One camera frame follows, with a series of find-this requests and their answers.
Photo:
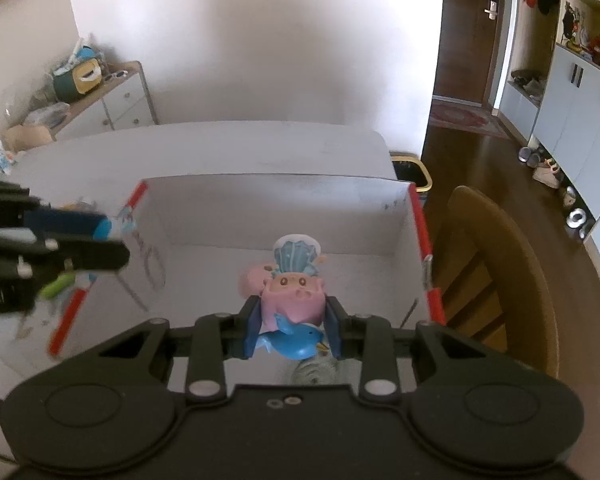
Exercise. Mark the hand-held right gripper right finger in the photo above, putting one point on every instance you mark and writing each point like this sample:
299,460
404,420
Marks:
336,332

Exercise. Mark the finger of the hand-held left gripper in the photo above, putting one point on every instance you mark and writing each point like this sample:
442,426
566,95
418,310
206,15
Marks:
80,255
55,222

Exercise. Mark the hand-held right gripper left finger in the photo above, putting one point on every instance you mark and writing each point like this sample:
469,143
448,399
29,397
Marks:
252,330

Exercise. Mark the small green item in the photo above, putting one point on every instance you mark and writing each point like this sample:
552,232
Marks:
55,285

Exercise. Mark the pink pig toy blue shell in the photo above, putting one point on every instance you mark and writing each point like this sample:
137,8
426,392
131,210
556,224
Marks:
292,295

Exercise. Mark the small blue white item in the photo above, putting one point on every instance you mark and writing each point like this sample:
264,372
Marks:
122,220

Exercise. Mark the white cardboard box red edges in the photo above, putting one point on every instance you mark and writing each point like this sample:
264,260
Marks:
330,210

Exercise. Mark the clear glass jar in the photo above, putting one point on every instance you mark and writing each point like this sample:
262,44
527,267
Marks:
312,372

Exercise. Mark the blue white packet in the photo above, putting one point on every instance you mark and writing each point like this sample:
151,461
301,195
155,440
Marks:
2,160

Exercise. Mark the brown cardboard box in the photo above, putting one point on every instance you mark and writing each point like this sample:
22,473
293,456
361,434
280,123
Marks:
25,136

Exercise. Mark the clear plastic bag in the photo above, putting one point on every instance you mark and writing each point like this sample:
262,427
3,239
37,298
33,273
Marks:
45,115

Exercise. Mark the white wooden sideboard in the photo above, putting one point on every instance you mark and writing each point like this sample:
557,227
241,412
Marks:
122,107

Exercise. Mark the green yellow tissue box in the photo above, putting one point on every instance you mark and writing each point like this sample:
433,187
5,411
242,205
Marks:
77,80

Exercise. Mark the white sunglasses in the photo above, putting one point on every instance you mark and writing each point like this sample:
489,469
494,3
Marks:
115,76

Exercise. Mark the wooden chair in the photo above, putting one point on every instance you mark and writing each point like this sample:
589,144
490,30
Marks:
500,270

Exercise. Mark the black bin gold rim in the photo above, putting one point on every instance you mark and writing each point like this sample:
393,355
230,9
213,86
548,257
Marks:
410,172

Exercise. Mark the patterned door rug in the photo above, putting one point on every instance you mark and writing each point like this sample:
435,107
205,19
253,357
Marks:
462,117

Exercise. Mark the grey shoes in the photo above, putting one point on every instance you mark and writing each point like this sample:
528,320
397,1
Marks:
527,155

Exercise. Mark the black white slippers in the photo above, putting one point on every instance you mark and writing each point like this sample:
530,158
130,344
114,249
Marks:
577,220

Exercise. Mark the dark brown door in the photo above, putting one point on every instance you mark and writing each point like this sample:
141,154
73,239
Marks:
467,35

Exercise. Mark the white wall cabinet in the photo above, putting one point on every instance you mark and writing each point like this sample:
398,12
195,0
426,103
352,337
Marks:
575,110

